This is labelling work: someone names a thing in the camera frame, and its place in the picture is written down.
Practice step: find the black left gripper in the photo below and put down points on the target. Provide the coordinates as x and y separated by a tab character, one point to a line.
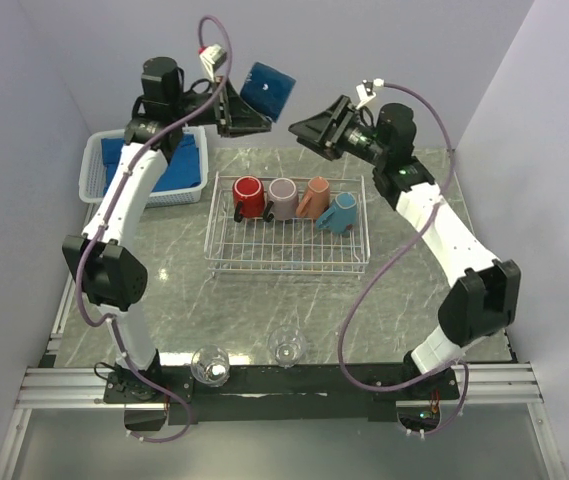
242	118

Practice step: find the white plastic basket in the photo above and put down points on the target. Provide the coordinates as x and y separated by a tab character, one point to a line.
92	177

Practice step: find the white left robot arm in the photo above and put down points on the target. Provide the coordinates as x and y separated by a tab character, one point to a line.
110	281

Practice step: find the white wire dish rack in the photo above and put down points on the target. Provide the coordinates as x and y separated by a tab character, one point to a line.
293	246

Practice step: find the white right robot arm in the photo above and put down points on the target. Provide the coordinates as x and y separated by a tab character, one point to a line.
484	290

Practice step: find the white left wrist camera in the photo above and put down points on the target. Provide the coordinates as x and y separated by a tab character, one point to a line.
212	57

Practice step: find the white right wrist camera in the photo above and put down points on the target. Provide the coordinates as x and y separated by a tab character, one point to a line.
367	92

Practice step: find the dark blue mug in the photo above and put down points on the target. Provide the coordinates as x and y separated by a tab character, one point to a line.
267	90

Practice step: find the light blue mug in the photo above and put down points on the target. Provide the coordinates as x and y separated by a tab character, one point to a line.
341	215

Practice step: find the black table edge rail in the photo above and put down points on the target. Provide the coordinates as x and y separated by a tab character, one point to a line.
269	393

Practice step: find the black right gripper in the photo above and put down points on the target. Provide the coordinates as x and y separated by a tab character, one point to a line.
320	133

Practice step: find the clear glass cup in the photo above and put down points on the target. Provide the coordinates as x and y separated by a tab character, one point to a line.
210	365
287	345

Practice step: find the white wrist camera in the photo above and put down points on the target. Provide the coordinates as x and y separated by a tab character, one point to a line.
212	57
367	92

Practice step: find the red mug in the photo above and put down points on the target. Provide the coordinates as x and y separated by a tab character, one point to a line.
249	198

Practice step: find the purple mug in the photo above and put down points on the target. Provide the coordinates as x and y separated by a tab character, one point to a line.
282	200

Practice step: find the aluminium frame rail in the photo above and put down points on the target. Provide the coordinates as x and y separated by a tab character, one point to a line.
81	389

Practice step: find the blue cloth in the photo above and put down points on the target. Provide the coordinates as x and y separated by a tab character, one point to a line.
182	172

